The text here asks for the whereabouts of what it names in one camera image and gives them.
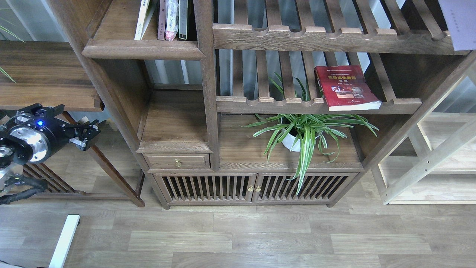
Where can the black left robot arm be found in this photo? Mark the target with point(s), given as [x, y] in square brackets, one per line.
[14, 153]

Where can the white plant pot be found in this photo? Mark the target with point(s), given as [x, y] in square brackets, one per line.
[289, 140]

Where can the plastic wrapped white book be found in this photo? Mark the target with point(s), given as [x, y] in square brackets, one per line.
[171, 19]

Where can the light wooden shelf unit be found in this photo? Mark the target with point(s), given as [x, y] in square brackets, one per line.
[435, 162]

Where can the dark wooden side table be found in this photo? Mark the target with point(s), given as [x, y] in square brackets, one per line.
[49, 72]

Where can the white book pink cover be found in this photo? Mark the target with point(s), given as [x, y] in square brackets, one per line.
[460, 16]

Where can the white metal leg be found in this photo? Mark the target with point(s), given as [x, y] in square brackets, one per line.
[64, 242]

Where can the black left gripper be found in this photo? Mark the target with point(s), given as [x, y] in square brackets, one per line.
[46, 134]

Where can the white book green cover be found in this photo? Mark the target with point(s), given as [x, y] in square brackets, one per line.
[145, 13]

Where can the dark wooden bookshelf cabinet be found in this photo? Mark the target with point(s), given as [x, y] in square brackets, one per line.
[190, 100]

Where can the dark green upright book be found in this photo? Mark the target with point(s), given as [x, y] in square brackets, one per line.
[185, 12]

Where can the pink spine upright book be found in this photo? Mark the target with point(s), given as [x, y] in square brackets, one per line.
[161, 8]

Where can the red book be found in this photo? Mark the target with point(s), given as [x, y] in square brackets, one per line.
[345, 89]

